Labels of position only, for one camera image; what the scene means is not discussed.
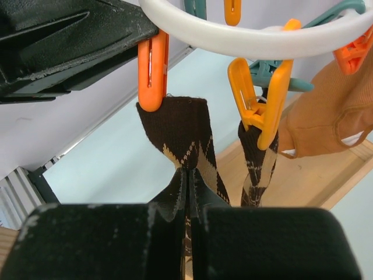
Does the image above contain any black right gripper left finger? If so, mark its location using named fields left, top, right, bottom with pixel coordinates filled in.
left=1, top=169, right=187, bottom=279

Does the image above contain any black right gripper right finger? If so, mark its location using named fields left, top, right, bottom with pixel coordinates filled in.
left=188, top=169, right=362, bottom=279

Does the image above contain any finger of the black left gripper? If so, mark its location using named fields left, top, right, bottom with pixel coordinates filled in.
left=1, top=0, right=159, bottom=104

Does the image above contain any brown argyle sock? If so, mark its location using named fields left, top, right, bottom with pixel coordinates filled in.
left=238, top=123, right=279, bottom=207

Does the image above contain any orange clothes peg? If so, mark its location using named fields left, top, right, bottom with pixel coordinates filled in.
left=227, top=57, right=294, bottom=151
left=138, top=30, right=169, bottom=112

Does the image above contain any brown orange sock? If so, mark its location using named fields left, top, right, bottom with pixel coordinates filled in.
left=279, top=52, right=372, bottom=159

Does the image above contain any white round clip hanger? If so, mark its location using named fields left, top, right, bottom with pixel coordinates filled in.
left=139, top=1, right=372, bottom=60

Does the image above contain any wooden rack stand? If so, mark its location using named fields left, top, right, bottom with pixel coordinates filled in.
left=216, top=139, right=372, bottom=210

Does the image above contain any teal clothes peg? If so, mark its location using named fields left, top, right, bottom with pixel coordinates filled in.
left=249, top=60, right=314, bottom=92

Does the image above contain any aluminium frame rail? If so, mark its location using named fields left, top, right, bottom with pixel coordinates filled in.
left=1, top=167, right=59, bottom=230

